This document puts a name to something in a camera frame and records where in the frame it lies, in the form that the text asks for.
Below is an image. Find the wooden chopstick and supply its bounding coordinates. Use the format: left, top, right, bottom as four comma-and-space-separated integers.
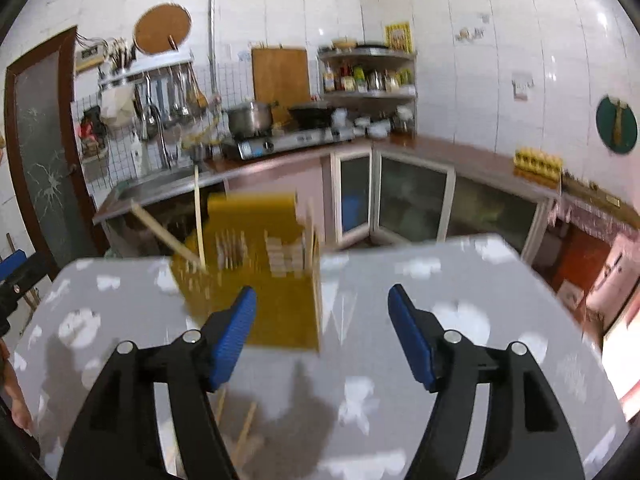
193, 165, 206, 270
130, 202, 205, 269
231, 401, 257, 468
214, 387, 227, 425

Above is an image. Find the kitchen counter cabinet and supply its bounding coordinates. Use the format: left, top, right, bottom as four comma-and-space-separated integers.
93, 136, 560, 263

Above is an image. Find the left hand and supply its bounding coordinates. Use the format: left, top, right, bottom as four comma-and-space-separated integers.
0, 340, 32, 432

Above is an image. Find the brown glass door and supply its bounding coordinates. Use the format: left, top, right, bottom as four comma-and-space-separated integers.
4, 26, 108, 278

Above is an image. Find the steel sink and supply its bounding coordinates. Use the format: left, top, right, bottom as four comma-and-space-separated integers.
114, 167, 212, 203

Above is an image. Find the white soap bottle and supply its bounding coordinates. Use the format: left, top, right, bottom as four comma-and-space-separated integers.
129, 131, 144, 178

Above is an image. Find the grey patterned tablecloth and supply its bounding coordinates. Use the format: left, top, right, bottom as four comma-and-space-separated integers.
12, 235, 628, 479

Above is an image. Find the yellow utensil holder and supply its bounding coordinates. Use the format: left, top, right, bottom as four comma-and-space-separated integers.
170, 193, 321, 351

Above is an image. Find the gas stove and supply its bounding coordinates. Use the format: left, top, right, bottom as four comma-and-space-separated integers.
220, 127, 364, 162

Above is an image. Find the steel cooking pot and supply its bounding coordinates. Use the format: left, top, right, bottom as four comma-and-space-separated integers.
224, 100, 279, 139

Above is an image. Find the round wooden board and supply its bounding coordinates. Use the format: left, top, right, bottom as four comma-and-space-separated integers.
134, 3, 192, 55

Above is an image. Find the yellow egg tray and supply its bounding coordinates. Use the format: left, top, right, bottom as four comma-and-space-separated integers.
513, 148, 563, 182

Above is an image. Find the black wok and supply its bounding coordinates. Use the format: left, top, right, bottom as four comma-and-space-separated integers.
288, 101, 335, 130

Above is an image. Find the rectangular wooden cutting board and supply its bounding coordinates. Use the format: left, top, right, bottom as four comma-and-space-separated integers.
250, 47, 311, 107

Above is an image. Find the corner shelf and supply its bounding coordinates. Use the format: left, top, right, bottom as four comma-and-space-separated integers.
317, 42, 418, 114

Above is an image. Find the wall utensil rack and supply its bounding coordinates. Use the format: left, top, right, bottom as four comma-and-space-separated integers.
99, 50, 208, 129

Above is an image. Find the green round wall board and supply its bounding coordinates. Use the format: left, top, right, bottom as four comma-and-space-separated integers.
596, 96, 638, 155

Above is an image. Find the white wall socket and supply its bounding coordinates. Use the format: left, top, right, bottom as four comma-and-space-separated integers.
511, 72, 535, 102

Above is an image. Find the yellow wall poster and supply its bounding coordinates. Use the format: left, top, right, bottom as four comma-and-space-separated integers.
384, 22, 413, 53

